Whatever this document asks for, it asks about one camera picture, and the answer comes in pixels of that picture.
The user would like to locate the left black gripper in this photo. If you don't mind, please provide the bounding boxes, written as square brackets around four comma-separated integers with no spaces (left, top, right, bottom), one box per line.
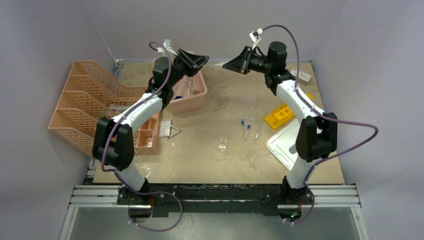
[167,49,209,89]

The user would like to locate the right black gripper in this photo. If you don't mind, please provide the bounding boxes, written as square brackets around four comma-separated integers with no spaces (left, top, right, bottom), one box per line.
[223,46,272,76]

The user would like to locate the metal crucible tongs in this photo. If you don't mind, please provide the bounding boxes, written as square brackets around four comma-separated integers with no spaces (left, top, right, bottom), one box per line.
[185,77,196,96]

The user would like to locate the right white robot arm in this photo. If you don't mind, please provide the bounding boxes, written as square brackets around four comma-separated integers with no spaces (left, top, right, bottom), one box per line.
[222,41,338,204]

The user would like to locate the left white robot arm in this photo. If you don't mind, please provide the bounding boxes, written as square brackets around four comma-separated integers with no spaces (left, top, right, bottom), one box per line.
[92,49,210,205]

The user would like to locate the pink plastic bin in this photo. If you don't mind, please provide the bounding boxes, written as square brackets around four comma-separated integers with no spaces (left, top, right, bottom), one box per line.
[149,54,208,115]

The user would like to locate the clear plastic tube rack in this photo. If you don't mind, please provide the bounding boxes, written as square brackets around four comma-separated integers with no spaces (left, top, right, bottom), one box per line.
[239,96,257,121]

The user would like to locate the small white red box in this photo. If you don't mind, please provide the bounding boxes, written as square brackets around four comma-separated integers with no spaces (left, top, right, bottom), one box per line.
[290,67,312,85]

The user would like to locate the yellow test tube rack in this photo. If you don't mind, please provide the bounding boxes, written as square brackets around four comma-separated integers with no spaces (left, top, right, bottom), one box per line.
[263,92,314,131]

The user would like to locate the orange compartment organizer tray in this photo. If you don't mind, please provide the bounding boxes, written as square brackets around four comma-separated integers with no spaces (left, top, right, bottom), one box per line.
[133,111,162,156]

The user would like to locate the small glass beaker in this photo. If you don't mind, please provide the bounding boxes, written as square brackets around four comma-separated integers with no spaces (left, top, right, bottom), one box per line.
[215,137,229,153]

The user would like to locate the white plastic tray lid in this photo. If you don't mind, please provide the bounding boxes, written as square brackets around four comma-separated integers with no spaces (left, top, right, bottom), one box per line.
[266,119,300,171]

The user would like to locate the orange mesh file rack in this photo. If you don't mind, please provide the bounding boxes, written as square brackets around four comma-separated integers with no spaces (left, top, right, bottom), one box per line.
[48,60,146,156]

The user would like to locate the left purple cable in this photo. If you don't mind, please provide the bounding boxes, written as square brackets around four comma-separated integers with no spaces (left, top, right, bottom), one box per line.
[100,41,184,233]

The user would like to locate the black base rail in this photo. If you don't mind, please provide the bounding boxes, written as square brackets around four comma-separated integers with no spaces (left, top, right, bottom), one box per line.
[67,182,362,220]

